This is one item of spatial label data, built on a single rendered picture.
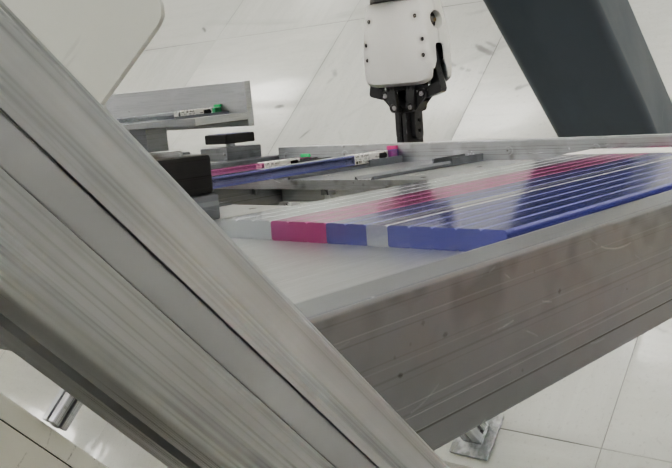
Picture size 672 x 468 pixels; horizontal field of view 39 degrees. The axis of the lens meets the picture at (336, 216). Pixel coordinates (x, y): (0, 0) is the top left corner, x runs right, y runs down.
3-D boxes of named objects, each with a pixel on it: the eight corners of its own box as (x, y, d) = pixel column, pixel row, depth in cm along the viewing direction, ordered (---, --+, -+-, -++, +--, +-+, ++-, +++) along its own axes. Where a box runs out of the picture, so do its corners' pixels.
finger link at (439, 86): (461, 72, 108) (433, 106, 111) (422, 25, 111) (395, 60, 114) (455, 72, 107) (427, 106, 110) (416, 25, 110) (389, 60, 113)
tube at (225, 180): (389, 158, 112) (388, 148, 111) (398, 158, 111) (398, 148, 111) (-7, 224, 74) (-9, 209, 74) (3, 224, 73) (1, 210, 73)
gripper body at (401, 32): (454, -15, 111) (460, 81, 112) (386, -4, 117) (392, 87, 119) (416, -18, 105) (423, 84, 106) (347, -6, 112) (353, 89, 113)
